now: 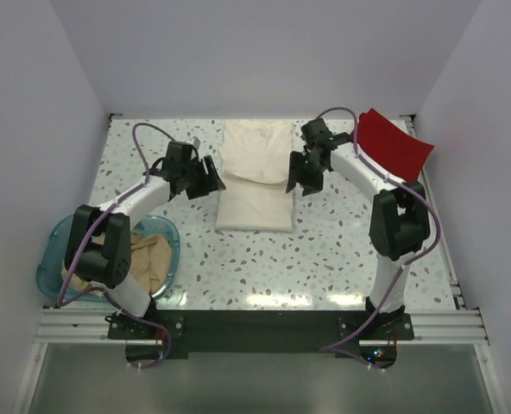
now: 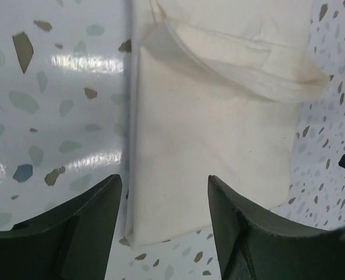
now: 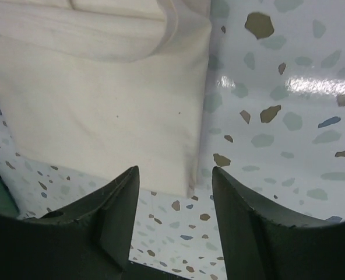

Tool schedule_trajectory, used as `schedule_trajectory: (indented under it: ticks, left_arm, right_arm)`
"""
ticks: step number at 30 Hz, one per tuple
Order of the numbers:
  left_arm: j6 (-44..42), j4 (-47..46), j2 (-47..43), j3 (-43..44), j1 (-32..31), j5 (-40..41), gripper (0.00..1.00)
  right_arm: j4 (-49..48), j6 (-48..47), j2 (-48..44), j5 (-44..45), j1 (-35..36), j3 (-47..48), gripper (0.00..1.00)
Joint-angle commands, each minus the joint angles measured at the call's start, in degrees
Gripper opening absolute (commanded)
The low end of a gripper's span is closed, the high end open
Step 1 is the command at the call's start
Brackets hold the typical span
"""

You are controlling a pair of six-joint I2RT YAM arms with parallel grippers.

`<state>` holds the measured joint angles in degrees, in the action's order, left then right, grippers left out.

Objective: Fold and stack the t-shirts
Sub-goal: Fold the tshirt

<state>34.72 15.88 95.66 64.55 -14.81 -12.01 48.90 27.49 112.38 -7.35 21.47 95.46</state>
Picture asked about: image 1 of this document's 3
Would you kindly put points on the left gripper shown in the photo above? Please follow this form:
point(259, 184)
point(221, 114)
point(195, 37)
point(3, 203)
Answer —
point(215, 183)

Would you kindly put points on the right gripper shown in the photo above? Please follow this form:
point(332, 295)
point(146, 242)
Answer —
point(295, 173)

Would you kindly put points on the cream white t-shirt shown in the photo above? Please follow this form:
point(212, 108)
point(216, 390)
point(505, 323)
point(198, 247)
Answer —
point(254, 168)

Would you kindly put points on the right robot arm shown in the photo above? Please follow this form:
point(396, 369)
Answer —
point(399, 222)

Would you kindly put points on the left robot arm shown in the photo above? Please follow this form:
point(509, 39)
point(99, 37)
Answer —
point(98, 251)

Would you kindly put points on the tan t-shirt in basket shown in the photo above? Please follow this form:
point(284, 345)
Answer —
point(150, 261)

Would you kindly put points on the folded red t-shirt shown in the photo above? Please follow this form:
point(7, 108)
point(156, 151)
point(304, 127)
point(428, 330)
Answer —
point(394, 150)

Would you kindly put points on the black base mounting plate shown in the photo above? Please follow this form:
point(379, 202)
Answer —
point(175, 334)

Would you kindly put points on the teal plastic basket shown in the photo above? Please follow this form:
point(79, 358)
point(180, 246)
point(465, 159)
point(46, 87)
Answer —
point(51, 273)

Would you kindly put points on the aluminium frame rail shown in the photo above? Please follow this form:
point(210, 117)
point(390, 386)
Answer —
point(85, 326)

